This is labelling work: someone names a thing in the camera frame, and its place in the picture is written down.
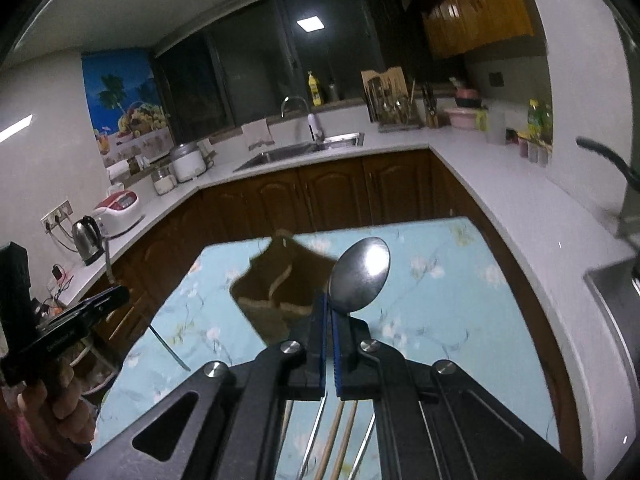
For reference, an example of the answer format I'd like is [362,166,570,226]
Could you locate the metal spoon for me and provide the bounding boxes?
[324,237,393,479]

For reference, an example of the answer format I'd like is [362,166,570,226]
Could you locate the wooden chopstick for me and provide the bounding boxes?
[330,401,359,480]
[314,401,345,480]

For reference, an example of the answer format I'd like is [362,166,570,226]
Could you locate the stainless kitchen sink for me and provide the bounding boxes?
[234,132,364,172]

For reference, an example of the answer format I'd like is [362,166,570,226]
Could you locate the left hand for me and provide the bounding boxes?
[1,360,96,463]

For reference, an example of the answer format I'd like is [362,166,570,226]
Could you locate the wooden utensil holder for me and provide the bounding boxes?
[230,231,335,344]

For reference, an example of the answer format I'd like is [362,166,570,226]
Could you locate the stainless electric kettle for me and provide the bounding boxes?
[72,216,104,266]

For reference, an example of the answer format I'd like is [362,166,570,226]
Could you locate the floral light blue tablecloth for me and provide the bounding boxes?
[74,221,575,479]

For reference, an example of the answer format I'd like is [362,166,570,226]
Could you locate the metal chopstick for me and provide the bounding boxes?
[348,414,375,480]

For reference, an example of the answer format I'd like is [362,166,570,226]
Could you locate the white red rice cooker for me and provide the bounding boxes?
[91,190,143,237]

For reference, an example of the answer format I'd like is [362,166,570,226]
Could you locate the glass jar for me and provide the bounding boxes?
[151,166,177,196]

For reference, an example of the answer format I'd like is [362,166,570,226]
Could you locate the chrome sink faucet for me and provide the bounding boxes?
[280,96,326,143]

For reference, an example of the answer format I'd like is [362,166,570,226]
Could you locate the white pot with lid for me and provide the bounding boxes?
[169,142,207,183]

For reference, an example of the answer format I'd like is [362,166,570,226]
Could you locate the white dish cloth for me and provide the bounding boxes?
[241,118,274,152]

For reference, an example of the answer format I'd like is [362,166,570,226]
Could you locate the beach fruit poster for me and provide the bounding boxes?
[81,49,174,167]

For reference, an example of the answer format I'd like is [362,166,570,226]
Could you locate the knife block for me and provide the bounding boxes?
[422,82,440,129]

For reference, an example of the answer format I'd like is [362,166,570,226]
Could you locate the countertop dish rack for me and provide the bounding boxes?
[360,66,423,133]

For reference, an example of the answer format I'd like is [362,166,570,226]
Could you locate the pink bowl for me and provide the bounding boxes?
[445,107,483,130]

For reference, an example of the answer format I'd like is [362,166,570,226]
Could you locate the yellow dish soap bottle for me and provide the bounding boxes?
[307,70,323,106]

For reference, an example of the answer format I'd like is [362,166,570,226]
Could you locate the oil bottle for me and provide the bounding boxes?
[527,99,544,143]

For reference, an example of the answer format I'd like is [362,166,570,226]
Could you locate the upper wooden cabinets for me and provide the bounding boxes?
[401,0,535,58]

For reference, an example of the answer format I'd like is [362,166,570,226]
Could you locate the wall power outlet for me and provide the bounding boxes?
[40,200,73,233]

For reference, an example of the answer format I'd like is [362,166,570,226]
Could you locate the black pan handle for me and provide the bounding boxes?
[575,136,640,193]

